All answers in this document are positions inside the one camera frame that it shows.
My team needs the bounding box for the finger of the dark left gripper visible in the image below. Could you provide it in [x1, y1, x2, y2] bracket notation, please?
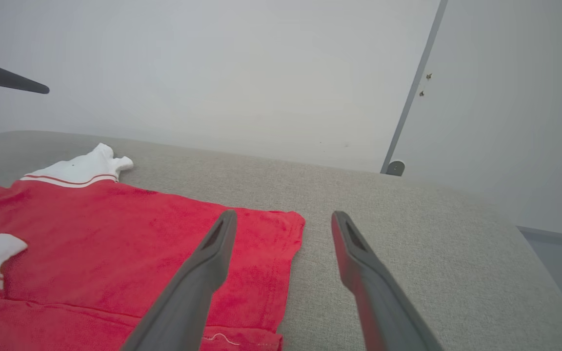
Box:
[0, 55, 51, 95]

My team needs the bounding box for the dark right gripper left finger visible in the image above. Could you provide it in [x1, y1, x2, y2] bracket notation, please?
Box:
[120, 209, 239, 351]

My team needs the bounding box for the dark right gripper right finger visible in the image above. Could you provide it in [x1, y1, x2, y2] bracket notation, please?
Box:
[331, 210, 445, 351]

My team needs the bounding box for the red and white shirt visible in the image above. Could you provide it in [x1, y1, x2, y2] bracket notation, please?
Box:
[0, 143, 306, 351]

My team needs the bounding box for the grey fabric sofa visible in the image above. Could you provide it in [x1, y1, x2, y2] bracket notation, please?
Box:
[0, 130, 562, 351]

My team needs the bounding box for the white door panel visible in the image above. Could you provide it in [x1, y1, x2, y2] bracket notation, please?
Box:
[380, 0, 562, 239]

